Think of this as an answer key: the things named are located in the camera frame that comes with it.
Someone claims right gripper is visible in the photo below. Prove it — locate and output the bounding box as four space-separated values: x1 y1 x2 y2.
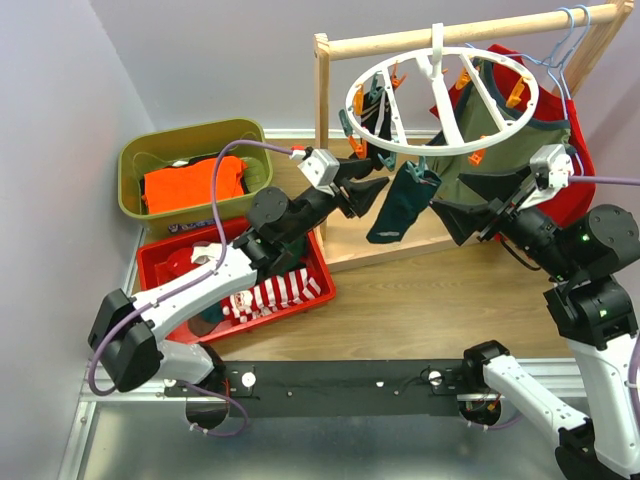
428 158 578 279

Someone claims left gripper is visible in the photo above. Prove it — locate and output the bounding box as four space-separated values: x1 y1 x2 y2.
282 157 389 246

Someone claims dark green sock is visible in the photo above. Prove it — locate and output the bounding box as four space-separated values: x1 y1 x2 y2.
366 162 441 244

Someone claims teal clothes peg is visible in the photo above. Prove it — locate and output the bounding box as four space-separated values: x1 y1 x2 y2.
405 156 430 184

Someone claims white round clip hanger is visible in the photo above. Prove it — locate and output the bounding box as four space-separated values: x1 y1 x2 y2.
339 23 539 157

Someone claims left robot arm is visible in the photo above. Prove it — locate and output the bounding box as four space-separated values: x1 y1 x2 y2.
88 149 389 395

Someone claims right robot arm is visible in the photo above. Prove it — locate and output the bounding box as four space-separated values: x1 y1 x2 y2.
432 167 639 479

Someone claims orange clothes peg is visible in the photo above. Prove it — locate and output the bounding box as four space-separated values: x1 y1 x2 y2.
468 148 486 167

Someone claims black striped sock pair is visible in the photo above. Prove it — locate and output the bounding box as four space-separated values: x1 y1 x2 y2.
360 87 392 171

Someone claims wooden clothes rack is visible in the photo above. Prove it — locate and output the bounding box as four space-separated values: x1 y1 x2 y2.
313 1 634 272

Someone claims olive green shirt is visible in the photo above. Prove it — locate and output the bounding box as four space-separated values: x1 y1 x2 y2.
427 60 570 205

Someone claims red plastic tray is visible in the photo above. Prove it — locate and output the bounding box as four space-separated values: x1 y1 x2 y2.
136 226 336 344

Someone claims red white striped santa sock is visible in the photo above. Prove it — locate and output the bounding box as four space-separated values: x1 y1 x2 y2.
219 268 322 324

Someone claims red shirt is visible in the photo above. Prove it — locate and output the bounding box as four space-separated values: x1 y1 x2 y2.
430 43 597 229

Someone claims orange folded garment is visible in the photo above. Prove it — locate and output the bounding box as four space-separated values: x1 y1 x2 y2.
141 156 248 215

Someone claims olive green plastic bin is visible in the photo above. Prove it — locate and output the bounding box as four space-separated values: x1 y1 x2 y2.
118 118 273 239

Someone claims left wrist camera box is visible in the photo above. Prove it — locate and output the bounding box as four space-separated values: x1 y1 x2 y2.
289 147 340 196

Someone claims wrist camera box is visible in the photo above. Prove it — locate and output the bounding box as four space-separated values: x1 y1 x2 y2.
289 147 340 196
516 144 574 210

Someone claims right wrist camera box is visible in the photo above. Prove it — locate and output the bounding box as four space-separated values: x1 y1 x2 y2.
516 144 574 210

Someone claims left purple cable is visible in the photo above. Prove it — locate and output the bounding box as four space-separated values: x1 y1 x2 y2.
87 140 301 438

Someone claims purple cable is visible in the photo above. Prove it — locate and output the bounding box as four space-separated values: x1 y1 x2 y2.
87 140 301 438
567 174 640 416

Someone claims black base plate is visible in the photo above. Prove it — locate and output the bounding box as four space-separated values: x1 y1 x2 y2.
164 358 481 419

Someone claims blue wire hanger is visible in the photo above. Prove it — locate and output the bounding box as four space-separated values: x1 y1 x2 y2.
464 4 592 171

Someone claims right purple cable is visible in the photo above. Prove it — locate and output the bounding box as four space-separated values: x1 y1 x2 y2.
567 174 640 416

